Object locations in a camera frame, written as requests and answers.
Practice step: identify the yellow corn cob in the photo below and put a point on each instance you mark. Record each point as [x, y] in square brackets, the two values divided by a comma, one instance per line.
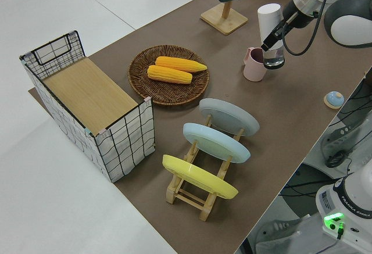
[180, 63]
[170, 74]

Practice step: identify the pink ribbed mug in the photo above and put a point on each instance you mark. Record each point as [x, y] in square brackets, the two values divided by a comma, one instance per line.
[253, 72]

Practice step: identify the light blue plate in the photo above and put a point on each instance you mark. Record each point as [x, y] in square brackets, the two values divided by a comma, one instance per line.
[215, 142]

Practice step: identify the brown table mat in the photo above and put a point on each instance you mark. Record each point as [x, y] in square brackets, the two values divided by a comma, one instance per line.
[276, 137]

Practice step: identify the brown wicker basket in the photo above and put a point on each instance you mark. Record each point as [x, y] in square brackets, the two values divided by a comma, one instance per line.
[174, 94]

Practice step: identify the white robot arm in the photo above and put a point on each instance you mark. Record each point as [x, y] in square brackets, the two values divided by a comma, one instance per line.
[348, 24]

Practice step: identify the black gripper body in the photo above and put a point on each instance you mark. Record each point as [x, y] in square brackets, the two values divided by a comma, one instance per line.
[298, 15]

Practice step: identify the blue service bell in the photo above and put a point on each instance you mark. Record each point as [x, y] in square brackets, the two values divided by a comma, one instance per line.
[334, 99]

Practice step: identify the wooden mug stand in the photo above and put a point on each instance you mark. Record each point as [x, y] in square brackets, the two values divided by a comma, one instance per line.
[223, 21]

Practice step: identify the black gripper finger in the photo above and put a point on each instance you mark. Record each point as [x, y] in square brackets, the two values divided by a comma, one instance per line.
[274, 36]

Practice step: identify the yellow plate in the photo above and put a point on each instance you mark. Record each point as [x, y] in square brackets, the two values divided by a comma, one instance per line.
[197, 175]

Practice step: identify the wooden plate rack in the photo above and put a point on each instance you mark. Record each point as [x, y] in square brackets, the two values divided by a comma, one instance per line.
[189, 200]

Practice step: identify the grey plate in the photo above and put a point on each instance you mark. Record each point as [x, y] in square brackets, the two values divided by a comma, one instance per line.
[229, 114]

